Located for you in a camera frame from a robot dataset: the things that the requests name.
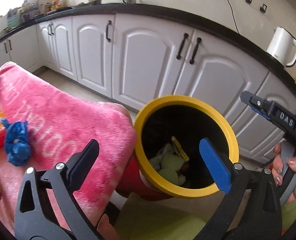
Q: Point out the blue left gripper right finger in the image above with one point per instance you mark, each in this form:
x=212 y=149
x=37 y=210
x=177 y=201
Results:
x=219 y=165

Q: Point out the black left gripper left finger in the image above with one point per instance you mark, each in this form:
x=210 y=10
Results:
x=80 y=164

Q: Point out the yellow snack wrapper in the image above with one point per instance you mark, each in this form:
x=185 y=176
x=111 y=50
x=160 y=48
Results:
x=179 y=150

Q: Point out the blue plastic bag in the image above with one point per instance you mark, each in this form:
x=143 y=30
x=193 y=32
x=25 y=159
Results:
x=16 y=143

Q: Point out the green sleeved right forearm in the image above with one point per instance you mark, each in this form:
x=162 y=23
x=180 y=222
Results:
x=288 y=215

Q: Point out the yellow rimmed trash bin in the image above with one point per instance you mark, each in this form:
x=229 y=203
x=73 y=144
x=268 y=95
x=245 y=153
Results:
x=189 y=120

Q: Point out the white kitchen cabinets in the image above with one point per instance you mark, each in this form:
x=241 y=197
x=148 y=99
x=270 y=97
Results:
x=134 y=59

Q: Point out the pink fluffy blanket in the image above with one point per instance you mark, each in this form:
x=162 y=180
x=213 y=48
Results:
x=60 y=125

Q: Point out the white electric kettle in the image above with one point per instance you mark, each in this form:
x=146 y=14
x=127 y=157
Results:
x=283 y=47

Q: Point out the black countertop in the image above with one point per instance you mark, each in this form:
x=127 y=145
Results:
x=177 y=16

